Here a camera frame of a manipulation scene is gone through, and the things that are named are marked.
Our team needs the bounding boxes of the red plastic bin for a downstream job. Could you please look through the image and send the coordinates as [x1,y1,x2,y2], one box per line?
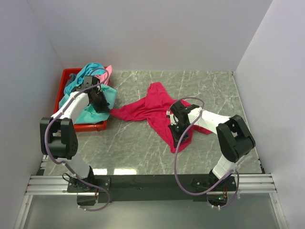
[53,68,107,132]

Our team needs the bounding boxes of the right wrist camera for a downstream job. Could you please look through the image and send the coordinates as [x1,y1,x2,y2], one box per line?
[170,101,199,123]

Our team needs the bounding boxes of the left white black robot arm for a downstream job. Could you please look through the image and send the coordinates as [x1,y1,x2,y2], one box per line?
[40,84,110,192]

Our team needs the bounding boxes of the light blue t shirt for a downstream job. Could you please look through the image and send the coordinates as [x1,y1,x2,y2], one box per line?
[64,62,104,95]

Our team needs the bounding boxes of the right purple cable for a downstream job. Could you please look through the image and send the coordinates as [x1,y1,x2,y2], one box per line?
[166,96,240,209]

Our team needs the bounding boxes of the grey t shirt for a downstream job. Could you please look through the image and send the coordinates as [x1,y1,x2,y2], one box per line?
[65,73,77,87]

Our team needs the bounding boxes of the black base beam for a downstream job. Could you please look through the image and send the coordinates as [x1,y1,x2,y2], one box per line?
[66,174,239,208]

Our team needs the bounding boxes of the magenta t shirt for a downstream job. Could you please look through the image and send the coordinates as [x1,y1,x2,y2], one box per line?
[109,82,214,154]

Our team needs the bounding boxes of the pink t shirt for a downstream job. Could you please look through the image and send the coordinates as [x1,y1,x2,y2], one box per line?
[94,65,112,85]

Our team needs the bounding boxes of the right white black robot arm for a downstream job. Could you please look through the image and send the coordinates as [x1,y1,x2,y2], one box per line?
[166,102,255,190]

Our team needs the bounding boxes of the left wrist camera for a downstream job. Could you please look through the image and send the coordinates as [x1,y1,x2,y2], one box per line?
[79,75,100,90]

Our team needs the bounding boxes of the teal green t shirt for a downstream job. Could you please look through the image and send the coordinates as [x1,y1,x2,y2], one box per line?
[73,84,117,124]

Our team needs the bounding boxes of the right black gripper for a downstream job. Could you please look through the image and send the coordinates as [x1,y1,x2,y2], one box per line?
[168,122,190,148]

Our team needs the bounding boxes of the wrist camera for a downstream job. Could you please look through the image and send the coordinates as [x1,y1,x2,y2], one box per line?
[79,75,100,90]
[170,101,199,123]

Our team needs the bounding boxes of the aluminium rail frame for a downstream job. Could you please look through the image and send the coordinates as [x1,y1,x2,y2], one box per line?
[14,155,79,229]

